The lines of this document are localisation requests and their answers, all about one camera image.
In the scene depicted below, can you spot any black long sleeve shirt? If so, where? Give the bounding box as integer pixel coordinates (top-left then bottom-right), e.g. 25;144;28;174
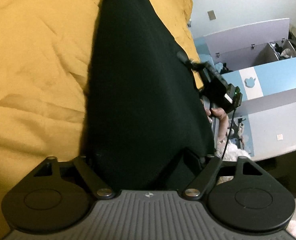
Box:
81;0;214;190

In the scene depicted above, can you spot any person right hand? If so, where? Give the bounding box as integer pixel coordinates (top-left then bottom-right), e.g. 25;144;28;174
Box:
201;99;229;146

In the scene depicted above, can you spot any blue purple wardrobe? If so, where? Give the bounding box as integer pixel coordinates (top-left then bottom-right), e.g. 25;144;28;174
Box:
194;18;296;159

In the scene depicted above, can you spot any mustard yellow quilt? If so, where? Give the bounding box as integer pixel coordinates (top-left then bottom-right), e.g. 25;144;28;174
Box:
0;0;199;239

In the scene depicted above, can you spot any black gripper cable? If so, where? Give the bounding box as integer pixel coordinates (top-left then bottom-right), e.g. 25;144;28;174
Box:
221;107;239;159

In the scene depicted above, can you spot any wall light switch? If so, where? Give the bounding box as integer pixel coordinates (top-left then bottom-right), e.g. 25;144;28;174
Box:
207;10;216;21

